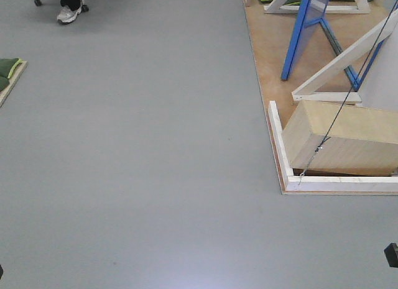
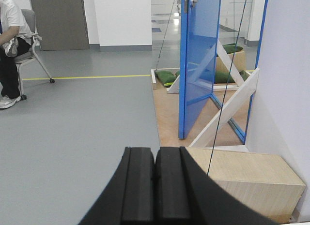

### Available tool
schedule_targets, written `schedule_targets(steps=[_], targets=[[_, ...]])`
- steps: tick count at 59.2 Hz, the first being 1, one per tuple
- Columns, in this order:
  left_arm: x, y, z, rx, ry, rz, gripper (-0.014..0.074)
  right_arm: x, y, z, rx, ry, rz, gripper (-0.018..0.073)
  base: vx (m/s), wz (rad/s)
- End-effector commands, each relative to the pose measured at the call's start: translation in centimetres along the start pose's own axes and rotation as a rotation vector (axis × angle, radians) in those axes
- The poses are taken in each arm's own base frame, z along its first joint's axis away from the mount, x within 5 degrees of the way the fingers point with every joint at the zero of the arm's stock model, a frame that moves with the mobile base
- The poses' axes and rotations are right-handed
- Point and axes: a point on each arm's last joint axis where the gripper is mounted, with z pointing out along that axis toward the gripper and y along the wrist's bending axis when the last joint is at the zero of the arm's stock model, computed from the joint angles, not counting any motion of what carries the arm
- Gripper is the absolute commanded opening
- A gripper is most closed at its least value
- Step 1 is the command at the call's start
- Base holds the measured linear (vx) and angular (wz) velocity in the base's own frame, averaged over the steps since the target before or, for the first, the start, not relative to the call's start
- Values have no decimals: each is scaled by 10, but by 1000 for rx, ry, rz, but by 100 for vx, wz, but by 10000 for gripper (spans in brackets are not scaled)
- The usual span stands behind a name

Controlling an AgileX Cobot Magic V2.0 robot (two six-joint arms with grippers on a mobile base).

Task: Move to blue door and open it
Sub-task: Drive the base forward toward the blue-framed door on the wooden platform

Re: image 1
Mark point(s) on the blue door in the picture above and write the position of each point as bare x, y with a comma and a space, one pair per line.
308, 19

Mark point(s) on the white diagonal brace near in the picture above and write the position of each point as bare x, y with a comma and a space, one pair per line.
368, 43

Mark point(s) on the light wooden box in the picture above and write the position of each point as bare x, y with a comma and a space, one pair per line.
341, 139

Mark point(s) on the wooden base platform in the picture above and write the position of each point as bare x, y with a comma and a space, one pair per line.
269, 35

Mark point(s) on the white triangular brace far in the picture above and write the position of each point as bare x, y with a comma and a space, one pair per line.
323, 6

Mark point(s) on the white sneaker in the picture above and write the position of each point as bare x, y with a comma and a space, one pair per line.
67, 16

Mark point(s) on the green sandbag far left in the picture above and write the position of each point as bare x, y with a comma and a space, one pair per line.
8, 66

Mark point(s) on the black robot part right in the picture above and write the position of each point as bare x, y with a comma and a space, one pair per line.
391, 254

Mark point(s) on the white edge rail near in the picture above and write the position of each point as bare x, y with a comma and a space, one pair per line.
291, 184

